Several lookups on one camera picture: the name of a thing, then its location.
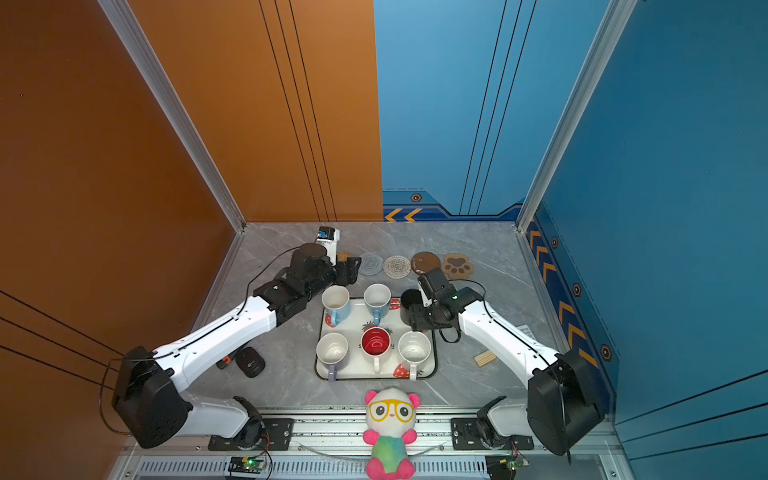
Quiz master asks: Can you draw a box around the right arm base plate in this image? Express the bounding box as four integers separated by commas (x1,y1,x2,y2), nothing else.
450,417,535,452

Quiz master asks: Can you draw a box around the right circuit board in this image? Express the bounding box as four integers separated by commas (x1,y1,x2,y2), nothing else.
485,456,530,480

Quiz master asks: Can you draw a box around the white mug purple handle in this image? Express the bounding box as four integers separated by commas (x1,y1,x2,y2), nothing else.
316,333,349,381

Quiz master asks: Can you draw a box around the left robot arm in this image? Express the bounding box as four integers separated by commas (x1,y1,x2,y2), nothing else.
112,243,362,449

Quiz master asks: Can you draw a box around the plush panda toy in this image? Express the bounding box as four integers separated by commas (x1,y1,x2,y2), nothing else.
363,388,421,479

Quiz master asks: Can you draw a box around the white calculator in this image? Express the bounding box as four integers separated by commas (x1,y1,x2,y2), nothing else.
517,325,537,342

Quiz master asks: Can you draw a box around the dark brown wooden coaster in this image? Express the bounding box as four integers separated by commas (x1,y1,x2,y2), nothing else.
411,251,442,275

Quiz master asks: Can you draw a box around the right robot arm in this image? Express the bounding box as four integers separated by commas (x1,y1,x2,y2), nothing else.
406,268,608,456

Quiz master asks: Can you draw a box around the left green circuit board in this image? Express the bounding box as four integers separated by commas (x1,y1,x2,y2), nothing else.
227,456,269,478

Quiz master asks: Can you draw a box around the white strawberry serving tray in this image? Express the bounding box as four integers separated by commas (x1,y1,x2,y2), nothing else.
315,298,438,381

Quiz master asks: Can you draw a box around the black mug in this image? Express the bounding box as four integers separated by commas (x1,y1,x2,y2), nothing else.
400,289,429,331

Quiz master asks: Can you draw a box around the red interior mug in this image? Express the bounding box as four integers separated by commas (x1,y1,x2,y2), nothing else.
360,326,393,375

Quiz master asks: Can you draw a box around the multicolour woven coaster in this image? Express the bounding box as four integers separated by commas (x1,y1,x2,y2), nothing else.
383,255,411,279

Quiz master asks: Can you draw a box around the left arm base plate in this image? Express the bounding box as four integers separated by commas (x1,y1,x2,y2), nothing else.
208,418,294,452

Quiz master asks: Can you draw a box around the blue mug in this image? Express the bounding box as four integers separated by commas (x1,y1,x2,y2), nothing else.
321,285,351,327
363,283,392,326

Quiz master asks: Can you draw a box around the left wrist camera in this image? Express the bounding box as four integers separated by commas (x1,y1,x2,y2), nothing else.
315,226,340,265

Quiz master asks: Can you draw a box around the small wooden block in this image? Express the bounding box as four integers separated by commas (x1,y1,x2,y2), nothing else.
474,350,497,368

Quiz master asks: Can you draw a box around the cork paw print coaster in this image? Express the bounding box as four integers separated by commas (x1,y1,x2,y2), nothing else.
442,254,474,280

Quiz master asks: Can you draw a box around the grey blue rope coaster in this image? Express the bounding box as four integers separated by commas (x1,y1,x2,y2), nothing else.
359,252,384,276

